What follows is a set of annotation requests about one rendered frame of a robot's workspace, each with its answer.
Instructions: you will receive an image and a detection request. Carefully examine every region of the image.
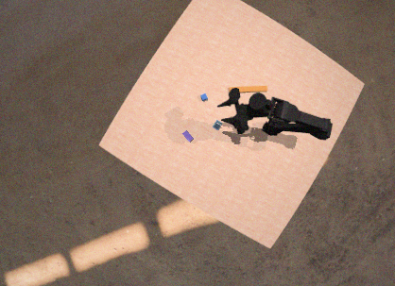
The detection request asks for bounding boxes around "orange-brown bar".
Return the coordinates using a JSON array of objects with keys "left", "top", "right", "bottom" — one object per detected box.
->
[{"left": 229, "top": 86, "right": 267, "bottom": 93}]

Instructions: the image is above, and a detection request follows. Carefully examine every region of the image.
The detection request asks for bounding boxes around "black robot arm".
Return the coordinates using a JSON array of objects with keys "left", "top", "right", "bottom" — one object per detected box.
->
[{"left": 233, "top": 93, "right": 332, "bottom": 141}]

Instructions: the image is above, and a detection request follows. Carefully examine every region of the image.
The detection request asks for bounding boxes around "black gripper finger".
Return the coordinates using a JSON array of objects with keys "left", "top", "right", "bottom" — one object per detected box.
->
[
  {"left": 218, "top": 99, "right": 232, "bottom": 107},
  {"left": 221, "top": 117, "right": 237, "bottom": 129}
]

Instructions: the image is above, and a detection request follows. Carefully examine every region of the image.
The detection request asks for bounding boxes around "purple rectangular block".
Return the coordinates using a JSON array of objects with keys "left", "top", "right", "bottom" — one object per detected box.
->
[{"left": 182, "top": 130, "right": 194, "bottom": 142}]

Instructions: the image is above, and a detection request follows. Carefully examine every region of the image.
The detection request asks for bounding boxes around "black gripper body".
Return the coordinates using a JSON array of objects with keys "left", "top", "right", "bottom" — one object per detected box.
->
[{"left": 229, "top": 88, "right": 255, "bottom": 134}]

